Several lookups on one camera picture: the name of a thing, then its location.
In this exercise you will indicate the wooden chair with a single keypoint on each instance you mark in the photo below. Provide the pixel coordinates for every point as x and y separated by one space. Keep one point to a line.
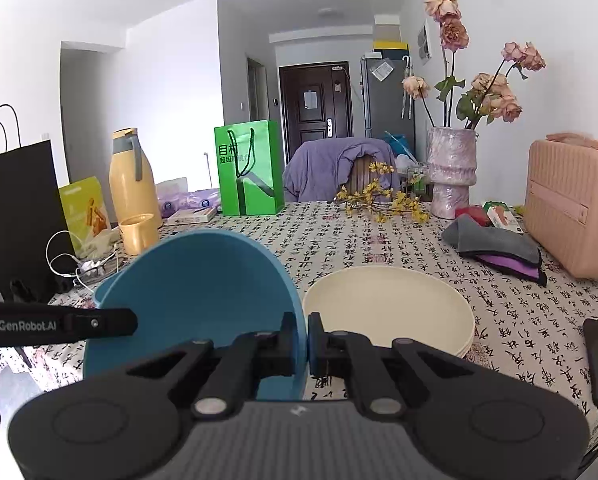
371 175

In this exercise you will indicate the yellow flower branch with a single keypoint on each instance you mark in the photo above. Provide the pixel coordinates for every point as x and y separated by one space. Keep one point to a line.
379 205

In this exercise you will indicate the purple tissue packet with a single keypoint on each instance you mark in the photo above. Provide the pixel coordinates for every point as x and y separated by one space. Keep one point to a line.
189 202

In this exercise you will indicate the white flat box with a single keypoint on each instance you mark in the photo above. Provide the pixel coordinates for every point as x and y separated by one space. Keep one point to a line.
191 216

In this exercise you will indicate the pink textured vase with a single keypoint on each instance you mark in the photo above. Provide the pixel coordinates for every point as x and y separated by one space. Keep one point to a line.
451 170

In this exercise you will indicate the metal storage rack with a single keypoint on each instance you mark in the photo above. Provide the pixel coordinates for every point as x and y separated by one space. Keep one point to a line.
416 177

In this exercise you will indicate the green paper bag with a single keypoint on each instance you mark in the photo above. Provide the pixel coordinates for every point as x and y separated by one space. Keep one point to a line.
249 170

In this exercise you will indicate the printed tablecloth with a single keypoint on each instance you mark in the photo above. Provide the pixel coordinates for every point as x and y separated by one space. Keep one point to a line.
379 250

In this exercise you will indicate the yellow box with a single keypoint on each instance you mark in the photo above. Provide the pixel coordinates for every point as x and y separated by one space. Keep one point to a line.
390 45

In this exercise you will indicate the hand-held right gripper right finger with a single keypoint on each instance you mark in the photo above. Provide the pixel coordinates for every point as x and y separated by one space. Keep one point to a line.
313 345

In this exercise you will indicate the purple cloth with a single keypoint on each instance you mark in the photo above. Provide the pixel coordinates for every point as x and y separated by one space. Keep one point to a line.
519 267

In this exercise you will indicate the blue plastic bag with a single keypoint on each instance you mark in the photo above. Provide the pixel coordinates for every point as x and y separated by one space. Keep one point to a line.
396 142

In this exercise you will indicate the pink hard case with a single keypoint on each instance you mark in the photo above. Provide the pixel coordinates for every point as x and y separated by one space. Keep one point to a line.
574 205

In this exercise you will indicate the black paper bag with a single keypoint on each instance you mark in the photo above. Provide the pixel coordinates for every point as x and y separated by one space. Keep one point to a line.
19 210

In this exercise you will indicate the yellow cup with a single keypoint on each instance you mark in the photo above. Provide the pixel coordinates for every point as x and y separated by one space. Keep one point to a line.
139 235

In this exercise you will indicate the white wall panel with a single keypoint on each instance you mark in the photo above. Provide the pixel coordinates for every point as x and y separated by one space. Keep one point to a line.
423 42

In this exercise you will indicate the grey interior door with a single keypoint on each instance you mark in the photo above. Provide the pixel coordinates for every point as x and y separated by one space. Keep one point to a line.
257 90

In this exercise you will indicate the white umbrella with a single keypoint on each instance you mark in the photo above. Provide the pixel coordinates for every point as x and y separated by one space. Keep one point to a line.
407 90

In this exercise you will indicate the green snack packet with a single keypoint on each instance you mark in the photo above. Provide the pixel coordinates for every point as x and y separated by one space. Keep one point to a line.
504 217

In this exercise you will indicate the yellow thermos jug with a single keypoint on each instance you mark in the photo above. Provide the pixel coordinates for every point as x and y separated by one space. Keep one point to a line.
131 180

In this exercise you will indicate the purple jacket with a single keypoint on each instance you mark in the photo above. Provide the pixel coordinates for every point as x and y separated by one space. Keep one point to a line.
324 165

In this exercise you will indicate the cream plate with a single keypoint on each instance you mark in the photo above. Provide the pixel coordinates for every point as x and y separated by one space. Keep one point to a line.
468 341
463 353
389 305

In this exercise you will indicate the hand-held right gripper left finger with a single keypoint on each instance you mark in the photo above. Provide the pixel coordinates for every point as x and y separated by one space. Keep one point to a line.
291 342

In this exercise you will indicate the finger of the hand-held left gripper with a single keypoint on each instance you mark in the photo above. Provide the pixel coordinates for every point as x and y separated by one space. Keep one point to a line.
104 322

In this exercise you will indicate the blue bowl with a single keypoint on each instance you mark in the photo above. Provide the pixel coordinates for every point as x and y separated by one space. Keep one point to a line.
204 280

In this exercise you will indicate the dark wooden door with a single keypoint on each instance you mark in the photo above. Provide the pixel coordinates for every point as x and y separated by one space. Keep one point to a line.
314 110

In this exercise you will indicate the grey cloth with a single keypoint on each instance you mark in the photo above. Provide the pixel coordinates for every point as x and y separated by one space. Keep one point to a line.
489 240

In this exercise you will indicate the yellow-green box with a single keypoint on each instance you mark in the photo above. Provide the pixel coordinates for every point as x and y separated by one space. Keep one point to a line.
86 210

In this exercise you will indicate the grey refrigerator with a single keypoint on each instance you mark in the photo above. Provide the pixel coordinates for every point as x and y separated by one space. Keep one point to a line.
386 105

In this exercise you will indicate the dried roses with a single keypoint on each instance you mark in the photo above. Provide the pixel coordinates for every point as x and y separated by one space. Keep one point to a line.
494 95

